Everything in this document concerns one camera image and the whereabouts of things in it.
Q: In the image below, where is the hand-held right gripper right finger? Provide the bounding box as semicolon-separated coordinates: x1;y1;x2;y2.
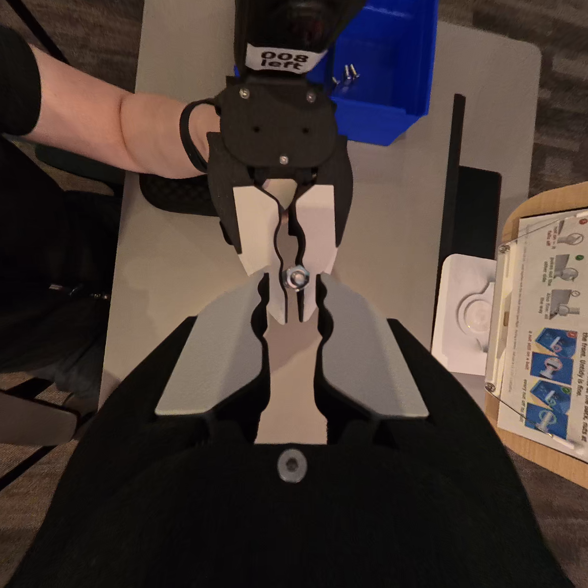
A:
314;273;431;420

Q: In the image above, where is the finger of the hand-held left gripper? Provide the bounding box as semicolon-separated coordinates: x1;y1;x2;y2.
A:
233;185;288;325
288;184;339;322

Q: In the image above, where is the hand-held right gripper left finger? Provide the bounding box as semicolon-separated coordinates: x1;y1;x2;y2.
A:
155;273;273;420

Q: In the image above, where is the steel hex nut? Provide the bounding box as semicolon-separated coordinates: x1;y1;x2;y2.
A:
281;264;311;292

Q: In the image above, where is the blue bin with black divider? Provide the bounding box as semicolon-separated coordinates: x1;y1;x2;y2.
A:
327;0;438;147

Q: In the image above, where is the person's left forearm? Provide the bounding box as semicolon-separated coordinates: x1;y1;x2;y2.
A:
2;43;194;180

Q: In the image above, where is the person's left hand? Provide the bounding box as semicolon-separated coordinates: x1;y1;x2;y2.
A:
190;108;221;162

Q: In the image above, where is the black textured wrist pad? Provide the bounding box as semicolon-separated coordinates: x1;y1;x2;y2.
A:
139;174;226;217

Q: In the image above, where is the black wristband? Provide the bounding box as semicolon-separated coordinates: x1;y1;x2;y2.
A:
179;98;220;174

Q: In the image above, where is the black office chair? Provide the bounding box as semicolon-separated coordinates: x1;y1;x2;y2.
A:
0;388;79;447

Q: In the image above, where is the rounded wooden board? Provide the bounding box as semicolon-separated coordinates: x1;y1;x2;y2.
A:
484;181;588;490

